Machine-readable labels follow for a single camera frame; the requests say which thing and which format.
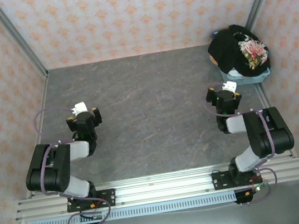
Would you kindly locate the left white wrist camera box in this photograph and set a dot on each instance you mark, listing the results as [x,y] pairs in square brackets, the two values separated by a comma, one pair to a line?
[80,107]

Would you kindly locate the left aluminium side rail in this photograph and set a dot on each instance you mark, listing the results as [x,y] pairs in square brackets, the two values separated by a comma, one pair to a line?
[43,105]

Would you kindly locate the black floral print t-shirt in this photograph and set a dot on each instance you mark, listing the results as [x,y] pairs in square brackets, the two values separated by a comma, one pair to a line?
[228,52]

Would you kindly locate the light blue laundry basket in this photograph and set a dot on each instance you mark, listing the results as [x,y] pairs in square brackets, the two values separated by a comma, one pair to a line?
[254,79]

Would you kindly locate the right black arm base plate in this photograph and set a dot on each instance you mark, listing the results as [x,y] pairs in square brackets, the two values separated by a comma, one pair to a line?
[221,180]

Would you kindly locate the left small circuit board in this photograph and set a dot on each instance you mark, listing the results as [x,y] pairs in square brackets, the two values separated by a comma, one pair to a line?
[93,217]

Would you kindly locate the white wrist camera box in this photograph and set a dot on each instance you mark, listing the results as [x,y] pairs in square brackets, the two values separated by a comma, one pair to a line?
[80,107]
[229,87]

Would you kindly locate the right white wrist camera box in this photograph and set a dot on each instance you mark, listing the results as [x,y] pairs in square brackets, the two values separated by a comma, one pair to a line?
[229,87]

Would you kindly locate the left aluminium corner post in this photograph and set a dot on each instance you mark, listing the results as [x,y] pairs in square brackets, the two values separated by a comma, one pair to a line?
[17,38]

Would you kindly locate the aluminium mounting rail beam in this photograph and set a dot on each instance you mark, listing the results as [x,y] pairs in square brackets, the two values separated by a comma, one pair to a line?
[163,186]

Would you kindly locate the small circuit board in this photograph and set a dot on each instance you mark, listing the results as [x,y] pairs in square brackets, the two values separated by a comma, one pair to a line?
[259,188]
[93,217]

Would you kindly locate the right small circuit board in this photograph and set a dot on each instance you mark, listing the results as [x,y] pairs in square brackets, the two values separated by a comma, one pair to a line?
[259,188]

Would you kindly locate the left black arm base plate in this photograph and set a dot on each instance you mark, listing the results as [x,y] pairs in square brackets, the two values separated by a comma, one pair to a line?
[107,197]

